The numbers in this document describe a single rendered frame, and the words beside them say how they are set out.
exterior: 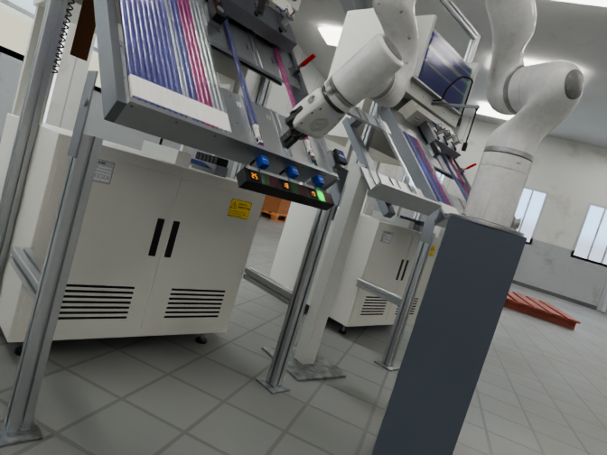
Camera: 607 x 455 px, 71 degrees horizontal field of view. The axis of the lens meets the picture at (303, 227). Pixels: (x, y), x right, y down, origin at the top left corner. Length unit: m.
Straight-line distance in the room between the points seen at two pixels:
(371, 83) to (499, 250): 0.50
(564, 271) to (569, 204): 1.48
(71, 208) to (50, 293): 0.18
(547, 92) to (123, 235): 1.16
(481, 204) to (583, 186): 10.08
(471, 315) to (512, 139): 0.44
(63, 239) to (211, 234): 0.62
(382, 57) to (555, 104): 0.45
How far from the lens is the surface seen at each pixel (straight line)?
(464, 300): 1.12
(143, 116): 0.97
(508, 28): 1.20
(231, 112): 1.16
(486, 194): 1.15
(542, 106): 1.17
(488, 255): 1.12
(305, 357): 1.72
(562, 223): 11.06
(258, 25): 1.54
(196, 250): 1.46
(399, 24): 1.01
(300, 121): 0.98
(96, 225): 1.30
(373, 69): 0.92
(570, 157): 11.22
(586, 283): 11.22
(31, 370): 1.07
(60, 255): 0.97
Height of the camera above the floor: 0.66
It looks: 5 degrees down
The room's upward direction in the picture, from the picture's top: 17 degrees clockwise
